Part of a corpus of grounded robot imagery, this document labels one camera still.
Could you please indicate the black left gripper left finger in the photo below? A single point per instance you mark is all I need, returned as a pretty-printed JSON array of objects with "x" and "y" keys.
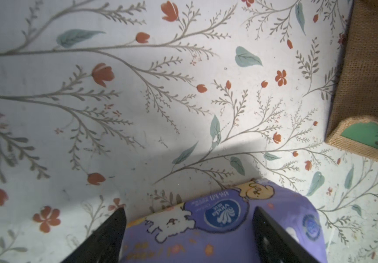
[{"x": 104, "y": 245}]

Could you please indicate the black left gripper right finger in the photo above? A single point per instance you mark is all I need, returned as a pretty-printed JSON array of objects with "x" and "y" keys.
[{"x": 274, "y": 244}]

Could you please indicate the purple toy camera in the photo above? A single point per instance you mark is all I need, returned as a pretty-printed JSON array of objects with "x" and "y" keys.
[{"x": 218, "y": 228}]

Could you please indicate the floral table mat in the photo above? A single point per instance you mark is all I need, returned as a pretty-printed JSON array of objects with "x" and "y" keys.
[{"x": 144, "y": 105}]

